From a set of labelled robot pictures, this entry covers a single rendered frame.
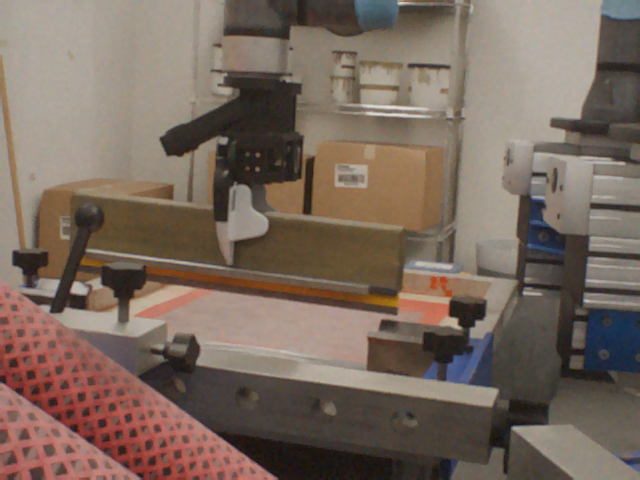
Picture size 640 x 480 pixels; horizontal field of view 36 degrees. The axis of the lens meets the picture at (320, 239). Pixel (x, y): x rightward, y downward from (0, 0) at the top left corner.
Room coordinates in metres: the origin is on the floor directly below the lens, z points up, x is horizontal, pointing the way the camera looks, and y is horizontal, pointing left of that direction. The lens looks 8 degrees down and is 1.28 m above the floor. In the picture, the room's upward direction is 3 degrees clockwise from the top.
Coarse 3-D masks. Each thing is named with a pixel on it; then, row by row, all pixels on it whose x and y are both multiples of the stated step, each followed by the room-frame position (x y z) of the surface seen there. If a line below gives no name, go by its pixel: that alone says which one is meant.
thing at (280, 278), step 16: (96, 256) 1.14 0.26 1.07; (112, 256) 1.13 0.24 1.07; (128, 256) 1.12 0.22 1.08; (144, 256) 1.12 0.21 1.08; (208, 272) 1.10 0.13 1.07; (224, 272) 1.09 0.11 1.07; (240, 272) 1.09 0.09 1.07; (256, 272) 1.08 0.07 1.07; (272, 272) 1.08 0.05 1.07; (320, 288) 1.06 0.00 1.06; (336, 288) 1.05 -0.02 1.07; (352, 288) 1.05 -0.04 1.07; (368, 288) 1.05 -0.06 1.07
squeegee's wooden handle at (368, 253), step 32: (96, 192) 1.17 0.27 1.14; (128, 224) 1.14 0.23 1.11; (160, 224) 1.13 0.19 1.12; (192, 224) 1.12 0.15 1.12; (288, 224) 1.08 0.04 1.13; (320, 224) 1.07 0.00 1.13; (352, 224) 1.07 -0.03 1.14; (384, 224) 1.08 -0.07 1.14; (160, 256) 1.13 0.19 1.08; (192, 256) 1.12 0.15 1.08; (256, 256) 1.09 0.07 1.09; (288, 256) 1.08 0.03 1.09; (320, 256) 1.07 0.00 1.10; (352, 256) 1.06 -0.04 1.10; (384, 256) 1.05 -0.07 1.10; (384, 288) 1.05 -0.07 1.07
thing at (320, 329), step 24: (312, 312) 1.42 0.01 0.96; (336, 312) 1.42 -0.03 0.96; (360, 312) 1.43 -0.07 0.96; (408, 312) 1.45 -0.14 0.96; (432, 312) 1.46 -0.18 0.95; (288, 336) 1.26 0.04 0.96; (312, 336) 1.27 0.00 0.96; (336, 336) 1.28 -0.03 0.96; (360, 336) 1.29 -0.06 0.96; (360, 360) 1.17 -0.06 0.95
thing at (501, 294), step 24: (96, 288) 1.34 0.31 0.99; (144, 288) 1.48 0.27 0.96; (408, 288) 1.60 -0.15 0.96; (432, 288) 1.59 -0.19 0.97; (456, 288) 1.58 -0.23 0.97; (480, 288) 1.57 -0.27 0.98; (504, 288) 1.51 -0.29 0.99; (504, 312) 1.37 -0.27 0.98; (480, 336) 1.18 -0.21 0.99; (240, 432) 0.89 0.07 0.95; (264, 432) 0.88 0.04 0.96; (384, 456) 0.85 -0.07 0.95; (408, 456) 0.84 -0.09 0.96; (432, 456) 0.84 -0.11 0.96
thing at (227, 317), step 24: (144, 312) 1.36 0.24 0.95; (168, 312) 1.36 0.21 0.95; (192, 312) 1.37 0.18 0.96; (216, 312) 1.38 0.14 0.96; (240, 312) 1.39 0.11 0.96; (264, 312) 1.40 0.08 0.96; (288, 312) 1.41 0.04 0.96; (216, 336) 1.24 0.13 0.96; (240, 336) 1.25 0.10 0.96; (264, 336) 1.26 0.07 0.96
